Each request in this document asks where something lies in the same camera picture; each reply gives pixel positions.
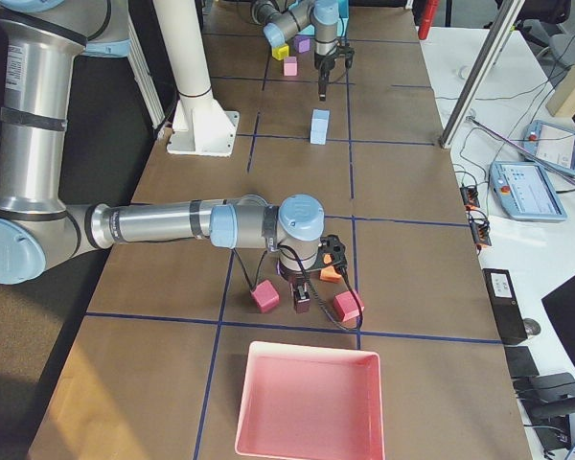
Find black box with label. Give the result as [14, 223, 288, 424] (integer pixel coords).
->
[482, 268, 527, 345]

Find light blue foam block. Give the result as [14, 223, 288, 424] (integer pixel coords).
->
[310, 126, 328, 145]

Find dark red foam block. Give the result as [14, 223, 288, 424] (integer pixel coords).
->
[250, 280, 280, 313]

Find pink foam block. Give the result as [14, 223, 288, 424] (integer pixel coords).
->
[283, 57, 298, 77]

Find yellow foam block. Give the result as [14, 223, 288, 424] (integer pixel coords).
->
[271, 43, 289, 61]

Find teach pendant near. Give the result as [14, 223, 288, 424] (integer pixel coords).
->
[490, 161, 567, 222]

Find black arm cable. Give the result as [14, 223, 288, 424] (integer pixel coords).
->
[232, 243, 366, 333]

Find red object at edge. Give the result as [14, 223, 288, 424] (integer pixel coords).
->
[418, 0, 439, 40]

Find black power strip cables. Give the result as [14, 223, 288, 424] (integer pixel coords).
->
[452, 162, 494, 250]

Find blue plastic bin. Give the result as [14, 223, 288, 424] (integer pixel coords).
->
[299, 0, 350, 37]

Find teach pendant far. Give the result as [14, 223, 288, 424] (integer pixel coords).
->
[522, 120, 575, 176]

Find black monitor stand base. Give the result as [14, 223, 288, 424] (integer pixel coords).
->
[505, 345, 575, 451]

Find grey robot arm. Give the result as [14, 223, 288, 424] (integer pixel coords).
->
[250, 1, 355, 102]
[0, 26, 169, 318]

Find purple foam block left side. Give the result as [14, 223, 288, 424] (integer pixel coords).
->
[292, 34, 311, 54]

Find crimson foam block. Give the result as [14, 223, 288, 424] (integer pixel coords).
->
[333, 290, 364, 322]

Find teach pendant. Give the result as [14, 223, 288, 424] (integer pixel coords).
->
[490, 161, 567, 222]
[522, 120, 575, 176]

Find aluminium frame post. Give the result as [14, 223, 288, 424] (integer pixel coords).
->
[439, 0, 525, 150]

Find orange foam block right side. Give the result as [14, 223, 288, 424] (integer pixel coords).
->
[319, 265, 342, 284]

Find white camera stand post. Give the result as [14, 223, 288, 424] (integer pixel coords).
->
[153, 0, 240, 157]

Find red plastic bin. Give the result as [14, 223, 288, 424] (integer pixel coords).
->
[235, 341, 385, 459]

